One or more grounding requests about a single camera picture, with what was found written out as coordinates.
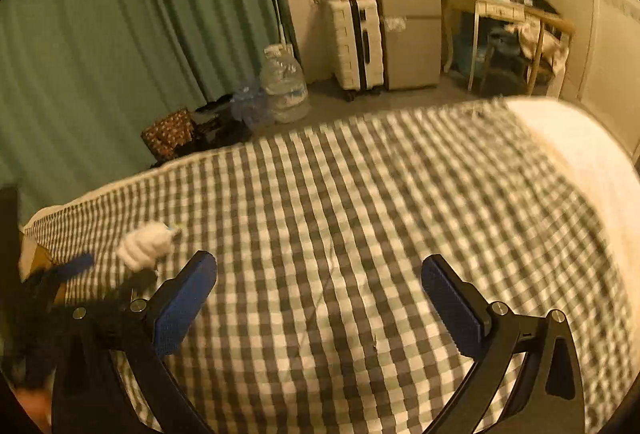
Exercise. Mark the white object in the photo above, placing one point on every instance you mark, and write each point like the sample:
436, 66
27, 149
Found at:
142, 246

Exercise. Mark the white quilt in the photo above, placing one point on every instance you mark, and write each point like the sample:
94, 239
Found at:
575, 149

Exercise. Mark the large clear water bottle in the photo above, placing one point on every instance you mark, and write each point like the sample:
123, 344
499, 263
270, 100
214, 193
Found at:
285, 84

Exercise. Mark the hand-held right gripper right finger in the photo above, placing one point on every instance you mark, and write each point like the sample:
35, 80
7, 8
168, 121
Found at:
450, 309

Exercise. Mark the black bag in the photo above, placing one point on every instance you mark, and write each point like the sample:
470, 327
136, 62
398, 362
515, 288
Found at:
215, 127

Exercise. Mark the grey mini fridge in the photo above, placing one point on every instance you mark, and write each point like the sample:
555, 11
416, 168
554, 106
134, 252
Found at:
410, 39

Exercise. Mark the white hard-shell suitcase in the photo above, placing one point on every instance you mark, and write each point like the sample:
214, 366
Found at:
345, 44

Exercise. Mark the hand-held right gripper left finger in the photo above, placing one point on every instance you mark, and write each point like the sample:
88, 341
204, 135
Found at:
185, 304

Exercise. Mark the white pole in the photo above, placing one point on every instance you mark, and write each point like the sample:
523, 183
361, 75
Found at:
278, 9

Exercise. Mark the wooden dressing table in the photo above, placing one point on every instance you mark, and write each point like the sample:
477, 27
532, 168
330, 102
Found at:
495, 7

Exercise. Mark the wide green curtain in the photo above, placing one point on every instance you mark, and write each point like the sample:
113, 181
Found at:
125, 14

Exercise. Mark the pack of blue bottles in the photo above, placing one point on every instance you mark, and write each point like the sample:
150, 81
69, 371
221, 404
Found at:
247, 104

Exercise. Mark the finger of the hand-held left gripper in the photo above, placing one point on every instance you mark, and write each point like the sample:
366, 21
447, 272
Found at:
75, 265

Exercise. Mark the brown cardboard box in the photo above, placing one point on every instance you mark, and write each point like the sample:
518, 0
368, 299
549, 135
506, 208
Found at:
40, 259

